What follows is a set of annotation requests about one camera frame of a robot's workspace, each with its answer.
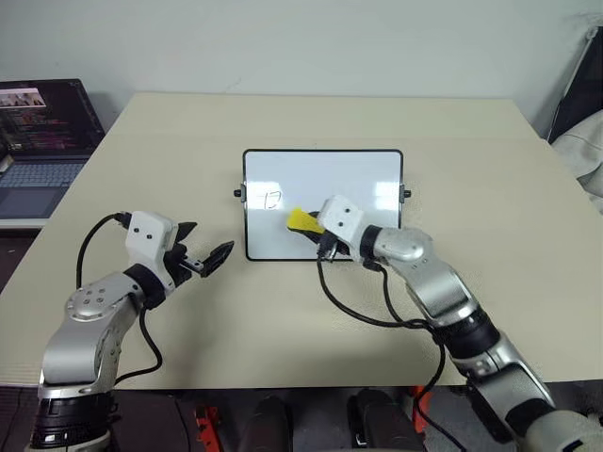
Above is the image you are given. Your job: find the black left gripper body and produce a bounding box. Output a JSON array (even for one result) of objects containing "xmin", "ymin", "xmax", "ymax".
[{"xmin": 162, "ymin": 242, "xmax": 208, "ymax": 287}]

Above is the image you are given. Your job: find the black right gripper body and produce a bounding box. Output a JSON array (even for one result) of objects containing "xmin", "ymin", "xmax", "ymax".
[{"xmin": 315, "ymin": 230, "xmax": 354, "ymax": 262}]

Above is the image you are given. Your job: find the yellow whiteboard eraser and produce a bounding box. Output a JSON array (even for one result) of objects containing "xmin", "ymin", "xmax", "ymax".
[{"xmin": 286, "ymin": 206, "xmax": 325, "ymax": 234}]

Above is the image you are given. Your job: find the black framed small whiteboard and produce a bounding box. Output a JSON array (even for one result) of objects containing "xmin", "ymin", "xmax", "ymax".
[{"xmin": 233, "ymin": 148, "xmax": 413, "ymax": 262}]

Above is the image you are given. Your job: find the orange plastic part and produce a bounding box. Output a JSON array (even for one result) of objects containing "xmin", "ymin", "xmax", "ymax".
[
  {"xmin": 194, "ymin": 401, "xmax": 221, "ymax": 452},
  {"xmin": 411, "ymin": 384, "xmax": 433, "ymax": 437}
]

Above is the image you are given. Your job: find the open grey laptop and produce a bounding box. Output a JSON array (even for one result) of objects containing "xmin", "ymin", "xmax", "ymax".
[{"xmin": 0, "ymin": 78, "xmax": 106, "ymax": 220}]

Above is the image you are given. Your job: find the dark rounded shape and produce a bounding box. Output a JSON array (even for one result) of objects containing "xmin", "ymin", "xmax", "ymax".
[
  {"xmin": 244, "ymin": 394, "xmax": 296, "ymax": 452},
  {"xmin": 347, "ymin": 388, "xmax": 421, "ymax": 452}
]

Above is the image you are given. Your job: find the white cloth bundle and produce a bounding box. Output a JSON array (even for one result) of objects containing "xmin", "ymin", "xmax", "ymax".
[{"xmin": 550, "ymin": 111, "xmax": 603, "ymax": 216}]

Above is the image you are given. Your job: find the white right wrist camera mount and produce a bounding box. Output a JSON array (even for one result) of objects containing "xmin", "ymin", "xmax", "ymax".
[{"xmin": 318, "ymin": 194, "xmax": 367, "ymax": 263}]

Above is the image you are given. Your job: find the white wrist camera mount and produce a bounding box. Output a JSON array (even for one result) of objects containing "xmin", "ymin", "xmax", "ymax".
[
  {"xmin": 125, "ymin": 211, "xmax": 181, "ymax": 289},
  {"xmin": 318, "ymin": 194, "xmax": 367, "ymax": 263}
]

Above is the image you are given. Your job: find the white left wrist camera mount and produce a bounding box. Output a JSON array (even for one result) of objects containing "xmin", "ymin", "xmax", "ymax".
[{"xmin": 125, "ymin": 211, "xmax": 181, "ymax": 289}]

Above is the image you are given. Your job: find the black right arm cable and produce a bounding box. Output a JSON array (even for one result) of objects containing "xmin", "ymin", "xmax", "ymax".
[{"xmin": 315, "ymin": 242, "xmax": 468, "ymax": 452}]

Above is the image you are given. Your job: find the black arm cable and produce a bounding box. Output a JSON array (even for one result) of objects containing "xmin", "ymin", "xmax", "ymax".
[
  {"xmin": 75, "ymin": 212, "xmax": 164, "ymax": 383},
  {"xmin": 315, "ymin": 242, "xmax": 468, "ymax": 452}
]

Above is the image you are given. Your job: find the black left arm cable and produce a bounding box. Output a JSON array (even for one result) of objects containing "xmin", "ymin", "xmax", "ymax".
[{"xmin": 75, "ymin": 212, "xmax": 164, "ymax": 383}]

